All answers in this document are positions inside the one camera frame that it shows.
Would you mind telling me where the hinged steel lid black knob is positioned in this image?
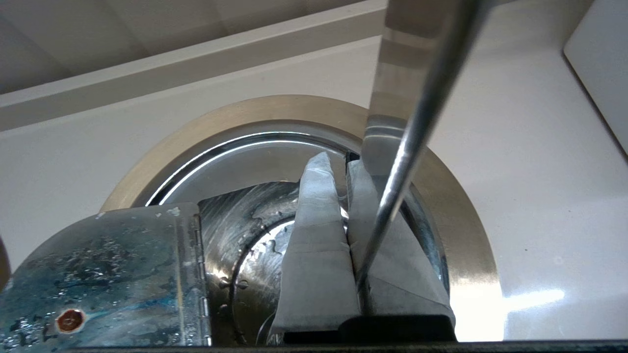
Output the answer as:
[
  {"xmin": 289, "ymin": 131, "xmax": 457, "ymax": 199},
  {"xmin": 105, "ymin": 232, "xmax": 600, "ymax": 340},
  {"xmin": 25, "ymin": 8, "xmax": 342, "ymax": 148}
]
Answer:
[{"xmin": 0, "ymin": 202, "xmax": 212, "ymax": 347}]

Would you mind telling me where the white utensil holder box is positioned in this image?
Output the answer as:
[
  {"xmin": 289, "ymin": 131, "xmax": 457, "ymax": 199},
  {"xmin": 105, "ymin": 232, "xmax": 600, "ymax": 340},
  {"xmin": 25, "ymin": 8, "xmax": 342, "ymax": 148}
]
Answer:
[{"xmin": 563, "ymin": 0, "xmax": 628, "ymax": 157}]

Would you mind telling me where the steel soup pot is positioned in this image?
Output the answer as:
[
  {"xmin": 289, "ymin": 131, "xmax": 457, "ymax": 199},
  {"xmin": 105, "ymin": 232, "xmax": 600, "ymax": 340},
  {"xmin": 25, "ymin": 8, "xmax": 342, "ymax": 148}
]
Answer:
[{"xmin": 145, "ymin": 131, "xmax": 449, "ymax": 346}]

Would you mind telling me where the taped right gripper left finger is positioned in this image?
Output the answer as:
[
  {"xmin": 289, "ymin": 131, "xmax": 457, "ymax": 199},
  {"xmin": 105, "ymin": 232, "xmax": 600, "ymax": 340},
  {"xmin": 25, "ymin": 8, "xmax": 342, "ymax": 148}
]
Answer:
[{"xmin": 269, "ymin": 152, "xmax": 361, "ymax": 344}]

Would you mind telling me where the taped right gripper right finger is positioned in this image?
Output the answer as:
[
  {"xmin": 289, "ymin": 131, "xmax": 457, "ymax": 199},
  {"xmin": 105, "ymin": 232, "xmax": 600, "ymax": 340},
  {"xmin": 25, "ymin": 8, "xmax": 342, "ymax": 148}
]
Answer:
[{"xmin": 343, "ymin": 153, "xmax": 456, "ymax": 342}]

